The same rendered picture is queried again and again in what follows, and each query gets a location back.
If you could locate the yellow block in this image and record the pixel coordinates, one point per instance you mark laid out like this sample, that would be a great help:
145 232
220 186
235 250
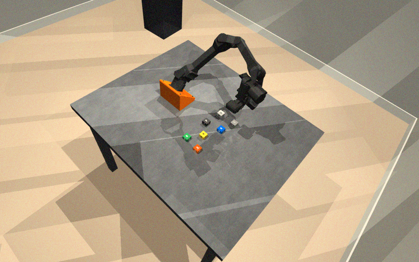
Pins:
203 135

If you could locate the green block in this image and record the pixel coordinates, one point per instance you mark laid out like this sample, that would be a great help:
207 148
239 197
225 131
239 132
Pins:
186 137

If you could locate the blue block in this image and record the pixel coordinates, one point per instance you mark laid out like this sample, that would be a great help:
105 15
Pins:
221 129

